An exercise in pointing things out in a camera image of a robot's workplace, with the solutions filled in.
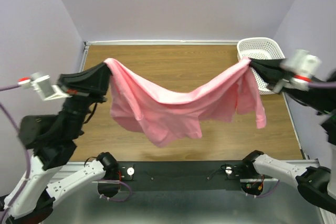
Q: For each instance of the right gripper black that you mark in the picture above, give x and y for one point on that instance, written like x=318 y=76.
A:
x=276 y=74

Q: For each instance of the pink t shirt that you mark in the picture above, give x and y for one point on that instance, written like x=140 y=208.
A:
x=162 y=115

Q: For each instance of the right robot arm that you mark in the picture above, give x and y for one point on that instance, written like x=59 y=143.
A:
x=315 y=184

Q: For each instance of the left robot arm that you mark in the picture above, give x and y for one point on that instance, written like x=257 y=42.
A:
x=52 y=141

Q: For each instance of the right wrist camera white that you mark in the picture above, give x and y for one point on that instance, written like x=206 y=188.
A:
x=302 y=63

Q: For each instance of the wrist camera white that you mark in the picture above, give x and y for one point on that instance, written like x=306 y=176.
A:
x=302 y=63
x=47 y=91

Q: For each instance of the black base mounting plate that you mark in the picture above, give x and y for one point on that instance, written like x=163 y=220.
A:
x=185 y=175

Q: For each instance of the white perforated plastic basket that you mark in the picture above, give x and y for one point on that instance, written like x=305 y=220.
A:
x=261 y=48

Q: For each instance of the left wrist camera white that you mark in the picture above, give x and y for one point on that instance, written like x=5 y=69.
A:
x=47 y=91

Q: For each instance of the aluminium frame rail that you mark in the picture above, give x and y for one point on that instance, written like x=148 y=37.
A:
x=180 y=68

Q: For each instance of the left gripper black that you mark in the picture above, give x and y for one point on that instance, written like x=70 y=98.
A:
x=82 y=92

